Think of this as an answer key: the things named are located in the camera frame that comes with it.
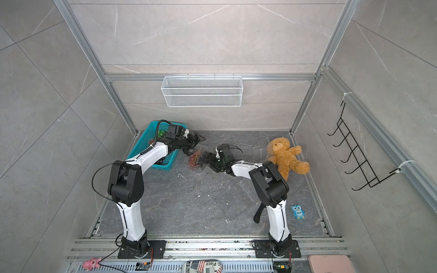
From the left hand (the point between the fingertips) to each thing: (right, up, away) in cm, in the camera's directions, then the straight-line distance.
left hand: (205, 141), depth 93 cm
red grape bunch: (-8, -10, +8) cm, 15 cm away
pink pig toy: (-45, -52, -24) cm, 73 cm away
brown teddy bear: (+45, -8, +5) cm, 46 cm away
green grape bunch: (-32, +5, +19) cm, 38 cm away
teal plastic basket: (-37, +7, +21) cm, 44 cm away
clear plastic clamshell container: (-11, -11, +5) cm, 17 cm away
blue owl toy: (+47, -36, -9) cm, 60 cm away
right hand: (0, -12, +3) cm, 12 cm away
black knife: (+27, -39, -9) cm, 48 cm away
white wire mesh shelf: (-3, +30, +8) cm, 31 cm away
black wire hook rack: (+65, -6, -25) cm, 70 cm away
